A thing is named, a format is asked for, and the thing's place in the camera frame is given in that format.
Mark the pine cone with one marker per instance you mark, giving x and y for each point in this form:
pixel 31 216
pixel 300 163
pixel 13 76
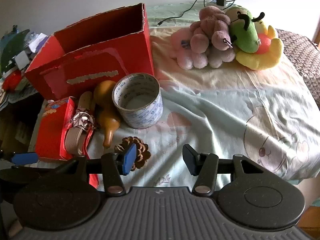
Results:
pixel 143 152

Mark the red cardboard box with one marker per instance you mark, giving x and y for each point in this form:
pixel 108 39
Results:
pixel 100 62

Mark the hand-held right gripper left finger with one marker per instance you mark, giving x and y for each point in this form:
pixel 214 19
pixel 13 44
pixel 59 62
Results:
pixel 128 158

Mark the pink plush rabbit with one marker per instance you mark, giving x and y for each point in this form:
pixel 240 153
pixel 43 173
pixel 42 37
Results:
pixel 187 60

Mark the beige slipper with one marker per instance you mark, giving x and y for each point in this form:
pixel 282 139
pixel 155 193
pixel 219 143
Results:
pixel 85 100
pixel 71 140

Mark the yellow plush toy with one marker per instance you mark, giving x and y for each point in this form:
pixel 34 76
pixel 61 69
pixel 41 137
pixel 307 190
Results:
pixel 260 60

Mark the small blue toy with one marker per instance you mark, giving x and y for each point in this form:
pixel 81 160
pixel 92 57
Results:
pixel 14 28

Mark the small red printed box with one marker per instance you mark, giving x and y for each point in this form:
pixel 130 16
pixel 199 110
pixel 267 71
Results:
pixel 52 135

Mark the green plush toy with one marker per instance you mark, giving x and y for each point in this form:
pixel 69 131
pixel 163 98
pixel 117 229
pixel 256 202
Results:
pixel 243 32

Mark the purple plush toy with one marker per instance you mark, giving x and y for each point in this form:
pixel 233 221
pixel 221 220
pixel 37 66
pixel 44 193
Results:
pixel 212 27

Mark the white power strip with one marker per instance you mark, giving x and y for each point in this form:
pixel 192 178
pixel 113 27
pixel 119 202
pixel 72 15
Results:
pixel 231 4

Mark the light green bed mattress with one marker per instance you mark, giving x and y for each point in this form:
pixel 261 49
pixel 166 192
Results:
pixel 212 105

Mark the red soft object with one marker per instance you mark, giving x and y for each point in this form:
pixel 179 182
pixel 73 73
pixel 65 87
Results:
pixel 11 80

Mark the small grey square object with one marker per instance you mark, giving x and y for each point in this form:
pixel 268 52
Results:
pixel 21 60

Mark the wide tape roll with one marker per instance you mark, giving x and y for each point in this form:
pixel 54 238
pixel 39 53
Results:
pixel 147 110

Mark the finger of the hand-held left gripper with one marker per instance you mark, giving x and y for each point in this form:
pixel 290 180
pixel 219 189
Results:
pixel 25 158

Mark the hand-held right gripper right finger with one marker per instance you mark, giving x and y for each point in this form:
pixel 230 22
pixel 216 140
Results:
pixel 190 160

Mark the purple tissue pack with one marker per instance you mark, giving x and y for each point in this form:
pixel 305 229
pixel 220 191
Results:
pixel 37 42

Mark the grey knitted blanket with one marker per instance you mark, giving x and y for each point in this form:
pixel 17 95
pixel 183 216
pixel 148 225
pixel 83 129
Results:
pixel 300 55

